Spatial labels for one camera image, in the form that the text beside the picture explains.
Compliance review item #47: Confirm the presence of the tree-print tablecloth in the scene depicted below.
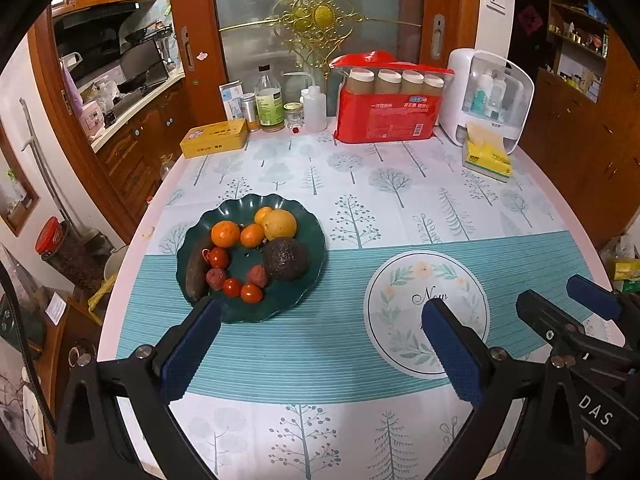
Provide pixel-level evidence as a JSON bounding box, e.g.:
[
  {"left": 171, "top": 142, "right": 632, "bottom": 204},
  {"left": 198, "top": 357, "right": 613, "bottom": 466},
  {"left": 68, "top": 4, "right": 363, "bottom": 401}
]
[{"left": 97, "top": 127, "right": 613, "bottom": 480}]

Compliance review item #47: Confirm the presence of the yellow lemon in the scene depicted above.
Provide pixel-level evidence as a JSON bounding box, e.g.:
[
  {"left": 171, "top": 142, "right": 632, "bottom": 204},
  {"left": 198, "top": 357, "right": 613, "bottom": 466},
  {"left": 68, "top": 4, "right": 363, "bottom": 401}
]
[{"left": 262, "top": 208, "right": 298, "bottom": 242}]

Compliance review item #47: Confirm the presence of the gold door ornament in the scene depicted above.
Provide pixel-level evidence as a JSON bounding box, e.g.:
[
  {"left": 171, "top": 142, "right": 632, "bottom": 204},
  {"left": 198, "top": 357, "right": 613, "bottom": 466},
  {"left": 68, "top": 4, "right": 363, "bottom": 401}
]
[{"left": 220, "top": 0, "right": 423, "bottom": 81}]

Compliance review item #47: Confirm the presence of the pink box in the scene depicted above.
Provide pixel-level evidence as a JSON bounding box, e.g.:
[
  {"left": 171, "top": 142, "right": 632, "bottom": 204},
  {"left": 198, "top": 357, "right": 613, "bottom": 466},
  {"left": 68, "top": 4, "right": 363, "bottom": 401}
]
[{"left": 80, "top": 100, "right": 106, "bottom": 143}]

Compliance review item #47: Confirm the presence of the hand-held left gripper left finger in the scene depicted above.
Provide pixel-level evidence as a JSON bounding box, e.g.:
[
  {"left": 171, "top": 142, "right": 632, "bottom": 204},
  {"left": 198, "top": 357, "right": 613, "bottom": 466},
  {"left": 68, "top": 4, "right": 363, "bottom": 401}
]
[{"left": 54, "top": 297, "right": 222, "bottom": 480}]

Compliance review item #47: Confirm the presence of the brown sweet potato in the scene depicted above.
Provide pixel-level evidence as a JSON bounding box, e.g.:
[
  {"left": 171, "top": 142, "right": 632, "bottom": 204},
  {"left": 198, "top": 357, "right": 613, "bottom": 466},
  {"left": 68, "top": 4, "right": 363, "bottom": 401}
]
[{"left": 185, "top": 240, "right": 213, "bottom": 303}]

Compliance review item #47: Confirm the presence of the clear bottle with green label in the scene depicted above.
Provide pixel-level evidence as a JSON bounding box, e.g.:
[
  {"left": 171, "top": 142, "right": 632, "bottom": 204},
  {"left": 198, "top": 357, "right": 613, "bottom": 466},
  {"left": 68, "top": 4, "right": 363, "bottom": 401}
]
[{"left": 254, "top": 65, "right": 286, "bottom": 132}]

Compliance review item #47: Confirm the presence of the yellow cardboard box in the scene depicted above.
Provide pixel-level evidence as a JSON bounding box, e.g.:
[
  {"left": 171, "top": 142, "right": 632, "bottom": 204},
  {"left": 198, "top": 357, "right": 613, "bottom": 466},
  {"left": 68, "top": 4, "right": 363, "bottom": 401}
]
[{"left": 179, "top": 119, "right": 249, "bottom": 160}]

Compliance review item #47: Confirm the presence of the wooden kitchen cabinet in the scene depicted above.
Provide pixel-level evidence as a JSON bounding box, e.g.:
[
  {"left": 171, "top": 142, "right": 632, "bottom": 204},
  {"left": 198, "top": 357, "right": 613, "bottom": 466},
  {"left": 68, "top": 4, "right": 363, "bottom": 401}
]
[{"left": 90, "top": 80, "right": 201, "bottom": 221}]

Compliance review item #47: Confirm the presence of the dark mesh basket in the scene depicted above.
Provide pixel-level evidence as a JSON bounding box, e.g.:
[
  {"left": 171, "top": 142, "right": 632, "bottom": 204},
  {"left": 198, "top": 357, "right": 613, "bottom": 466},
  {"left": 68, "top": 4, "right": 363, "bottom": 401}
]
[{"left": 42, "top": 225, "right": 113, "bottom": 291}]

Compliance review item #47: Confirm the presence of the red round lid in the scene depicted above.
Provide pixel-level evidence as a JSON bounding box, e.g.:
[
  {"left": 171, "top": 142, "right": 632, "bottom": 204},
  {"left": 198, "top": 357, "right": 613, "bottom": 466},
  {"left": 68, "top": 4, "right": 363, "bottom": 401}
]
[{"left": 35, "top": 216, "right": 68, "bottom": 256}]

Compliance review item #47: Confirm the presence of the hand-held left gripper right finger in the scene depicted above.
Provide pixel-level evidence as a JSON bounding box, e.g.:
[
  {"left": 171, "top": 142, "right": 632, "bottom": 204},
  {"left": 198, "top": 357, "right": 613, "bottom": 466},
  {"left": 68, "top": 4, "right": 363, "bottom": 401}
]
[{"left": 421, "top": 300, "right": 586, "bottom": 480}]

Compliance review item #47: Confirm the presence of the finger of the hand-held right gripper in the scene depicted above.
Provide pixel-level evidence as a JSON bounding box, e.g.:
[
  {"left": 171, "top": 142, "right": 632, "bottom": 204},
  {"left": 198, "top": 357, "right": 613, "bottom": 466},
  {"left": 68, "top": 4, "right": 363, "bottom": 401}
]
[
  {"left": 566, "top": 275, "right": 640, "bottom": 321},
  {"left": 515, "top": 290, "right": 640, "bottom": 368}
]

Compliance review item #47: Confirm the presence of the wooden wall shelf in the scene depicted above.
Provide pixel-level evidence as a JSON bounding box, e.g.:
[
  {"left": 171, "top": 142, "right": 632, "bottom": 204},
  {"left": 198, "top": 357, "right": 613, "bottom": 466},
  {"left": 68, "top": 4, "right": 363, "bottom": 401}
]
[{"left": 547, "top": 0, "right": 611, "bottom": 106}]

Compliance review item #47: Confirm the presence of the blue and white carton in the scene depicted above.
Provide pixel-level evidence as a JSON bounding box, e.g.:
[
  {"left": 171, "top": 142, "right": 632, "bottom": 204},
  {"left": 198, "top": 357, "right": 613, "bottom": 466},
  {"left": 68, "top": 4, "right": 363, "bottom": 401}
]
[{"left": 218, "top": 81, "right": 246, "bottom": 122}]

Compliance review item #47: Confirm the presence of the dark green scalloped plate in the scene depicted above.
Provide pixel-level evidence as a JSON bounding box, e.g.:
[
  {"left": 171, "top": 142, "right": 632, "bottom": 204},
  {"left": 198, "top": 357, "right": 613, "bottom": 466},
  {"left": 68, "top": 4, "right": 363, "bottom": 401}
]
[{"left": 176, "top": 192, "right": 327, "bottom": 325}]

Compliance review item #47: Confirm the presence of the red package of paper cups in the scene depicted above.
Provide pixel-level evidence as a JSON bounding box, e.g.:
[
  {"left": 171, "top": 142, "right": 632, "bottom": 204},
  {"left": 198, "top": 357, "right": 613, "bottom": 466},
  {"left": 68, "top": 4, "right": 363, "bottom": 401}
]
[{"left": 330, "top": 50, "right": 453, "bottom": 143}]

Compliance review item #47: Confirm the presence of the glass jar with gold lid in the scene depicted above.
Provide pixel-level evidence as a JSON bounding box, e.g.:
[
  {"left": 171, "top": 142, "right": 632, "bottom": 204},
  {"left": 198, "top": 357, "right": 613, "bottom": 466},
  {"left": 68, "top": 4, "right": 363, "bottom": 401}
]
[{"left": 283, "top": 102, "right": 305, "bottom": 130}]

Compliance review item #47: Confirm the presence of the dark avocado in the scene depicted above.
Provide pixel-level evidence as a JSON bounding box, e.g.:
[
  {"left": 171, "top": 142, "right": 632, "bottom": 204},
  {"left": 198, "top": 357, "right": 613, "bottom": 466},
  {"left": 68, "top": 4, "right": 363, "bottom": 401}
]
[{"left": 262, "top": 238, "right": 309, "bottom": 282}]

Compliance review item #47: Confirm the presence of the metal mop handle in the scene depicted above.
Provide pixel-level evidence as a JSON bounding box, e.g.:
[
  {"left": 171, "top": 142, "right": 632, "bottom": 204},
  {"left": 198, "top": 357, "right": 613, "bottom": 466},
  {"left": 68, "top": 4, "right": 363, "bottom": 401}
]
[{"left": 20, "top": 97, "right": 81, "bottom": 241}]

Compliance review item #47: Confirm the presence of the metal can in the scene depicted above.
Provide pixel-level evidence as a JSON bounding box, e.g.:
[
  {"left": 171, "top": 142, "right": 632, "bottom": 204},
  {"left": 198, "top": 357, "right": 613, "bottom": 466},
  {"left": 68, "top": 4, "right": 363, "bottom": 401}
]
[{"left": 241, "top": 93, "right": 260, "bottom": 132}]

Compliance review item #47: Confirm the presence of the purple towel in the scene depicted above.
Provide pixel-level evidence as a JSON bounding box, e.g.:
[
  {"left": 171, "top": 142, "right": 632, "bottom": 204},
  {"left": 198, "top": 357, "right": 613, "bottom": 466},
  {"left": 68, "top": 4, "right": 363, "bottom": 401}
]
[{"left": 60, "top": 57, "right": 83, "bottom": 111}]

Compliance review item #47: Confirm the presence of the wooden wall frame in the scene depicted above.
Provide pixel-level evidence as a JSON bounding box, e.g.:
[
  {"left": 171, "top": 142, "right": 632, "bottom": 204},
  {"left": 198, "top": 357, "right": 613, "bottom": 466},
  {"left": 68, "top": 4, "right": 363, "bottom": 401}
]
[{"left": 0, "top": 120, "right": 41, "bottom": 238}]

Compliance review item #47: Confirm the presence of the white storage organizer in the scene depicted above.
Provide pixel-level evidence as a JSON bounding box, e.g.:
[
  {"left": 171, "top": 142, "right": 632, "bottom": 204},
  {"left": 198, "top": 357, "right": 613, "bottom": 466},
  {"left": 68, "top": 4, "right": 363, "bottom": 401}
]
[{"left": 439, "top": 48, "right": 535, "bottom": 155}]

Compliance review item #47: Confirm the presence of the white squeeze bottle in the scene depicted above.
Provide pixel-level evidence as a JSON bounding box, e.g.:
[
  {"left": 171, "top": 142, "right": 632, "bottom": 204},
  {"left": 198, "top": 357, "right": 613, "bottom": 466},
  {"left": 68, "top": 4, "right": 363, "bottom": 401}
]
[{"left": 284, "top": 71, "right": 328, "bottom": 132}]

